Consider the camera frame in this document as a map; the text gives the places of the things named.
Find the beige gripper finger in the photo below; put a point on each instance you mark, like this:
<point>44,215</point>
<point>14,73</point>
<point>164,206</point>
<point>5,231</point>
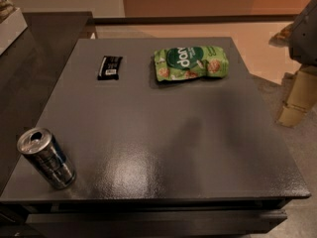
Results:
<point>301,97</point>

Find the silver blue redbull can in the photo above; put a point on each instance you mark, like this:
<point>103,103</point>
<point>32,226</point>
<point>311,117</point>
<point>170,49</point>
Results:
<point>41,149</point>

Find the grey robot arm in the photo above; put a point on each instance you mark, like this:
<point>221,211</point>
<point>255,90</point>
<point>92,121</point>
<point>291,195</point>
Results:
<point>303,39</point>

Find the green snack bag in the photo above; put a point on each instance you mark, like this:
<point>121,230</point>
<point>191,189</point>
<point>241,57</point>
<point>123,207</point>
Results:
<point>179,64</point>

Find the grey drawer front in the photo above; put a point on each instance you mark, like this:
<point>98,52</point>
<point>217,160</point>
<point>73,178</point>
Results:
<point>156,224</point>

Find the black snack bar wrapper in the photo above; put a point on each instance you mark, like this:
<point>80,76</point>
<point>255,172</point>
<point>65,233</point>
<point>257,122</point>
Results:
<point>109,68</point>

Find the dark side counter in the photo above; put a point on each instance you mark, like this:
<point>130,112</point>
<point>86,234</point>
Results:
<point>29,70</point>

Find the white box on counter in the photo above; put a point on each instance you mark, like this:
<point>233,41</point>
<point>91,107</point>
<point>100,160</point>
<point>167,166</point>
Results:
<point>12,24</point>

